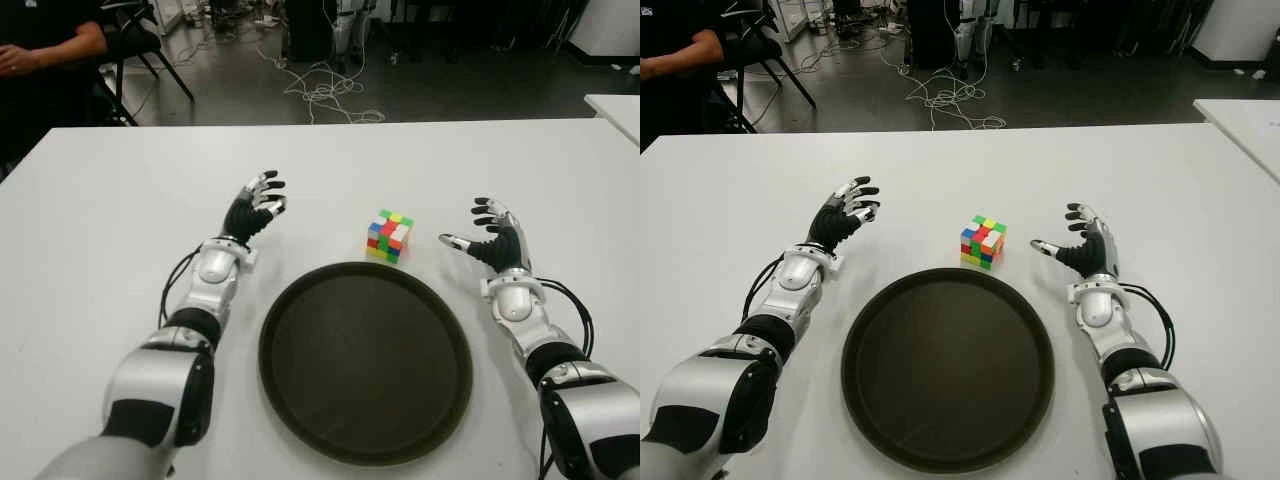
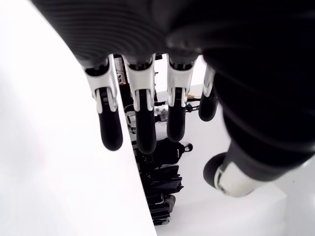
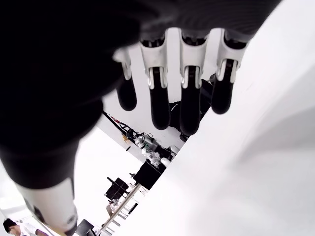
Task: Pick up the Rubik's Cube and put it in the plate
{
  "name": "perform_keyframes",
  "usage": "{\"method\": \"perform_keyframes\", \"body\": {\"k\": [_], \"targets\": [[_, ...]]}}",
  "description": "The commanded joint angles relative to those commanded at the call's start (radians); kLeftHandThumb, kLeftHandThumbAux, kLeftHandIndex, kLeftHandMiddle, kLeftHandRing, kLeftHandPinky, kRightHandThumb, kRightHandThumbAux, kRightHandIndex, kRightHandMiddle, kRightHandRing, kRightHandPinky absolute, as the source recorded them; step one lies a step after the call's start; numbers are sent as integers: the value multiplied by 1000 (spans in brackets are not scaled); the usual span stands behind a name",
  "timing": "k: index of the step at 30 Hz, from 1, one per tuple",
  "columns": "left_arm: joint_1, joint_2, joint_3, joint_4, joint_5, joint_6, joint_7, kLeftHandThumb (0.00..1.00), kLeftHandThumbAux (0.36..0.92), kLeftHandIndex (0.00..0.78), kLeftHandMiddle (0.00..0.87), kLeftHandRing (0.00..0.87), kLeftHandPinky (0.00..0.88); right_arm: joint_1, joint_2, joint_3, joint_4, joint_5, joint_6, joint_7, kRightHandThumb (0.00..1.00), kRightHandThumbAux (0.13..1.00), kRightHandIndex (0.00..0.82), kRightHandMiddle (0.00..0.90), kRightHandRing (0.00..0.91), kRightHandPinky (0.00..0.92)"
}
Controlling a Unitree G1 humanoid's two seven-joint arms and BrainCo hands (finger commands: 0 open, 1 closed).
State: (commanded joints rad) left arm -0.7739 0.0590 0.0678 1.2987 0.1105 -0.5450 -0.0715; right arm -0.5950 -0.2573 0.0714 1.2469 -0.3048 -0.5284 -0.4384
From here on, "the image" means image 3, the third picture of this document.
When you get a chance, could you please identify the silver machine parts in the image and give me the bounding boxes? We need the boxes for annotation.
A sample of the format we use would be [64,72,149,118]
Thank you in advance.
[134,135,180,169]

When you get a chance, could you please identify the white frame desk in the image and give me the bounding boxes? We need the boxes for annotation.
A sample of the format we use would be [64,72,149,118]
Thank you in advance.
[99,183,145,236]

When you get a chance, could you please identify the black pole stand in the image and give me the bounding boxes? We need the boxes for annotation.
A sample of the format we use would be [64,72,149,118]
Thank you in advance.
[102,111,135,140]

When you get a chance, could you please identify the person with black hair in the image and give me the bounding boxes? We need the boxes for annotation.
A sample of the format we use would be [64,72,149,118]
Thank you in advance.
[2,217,49,236]

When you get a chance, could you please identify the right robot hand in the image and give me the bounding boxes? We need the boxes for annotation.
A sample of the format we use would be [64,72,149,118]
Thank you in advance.
[0,0,284,234]

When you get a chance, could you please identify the black box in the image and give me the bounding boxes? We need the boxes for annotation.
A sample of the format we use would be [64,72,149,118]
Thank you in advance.
[134,158,165,191]

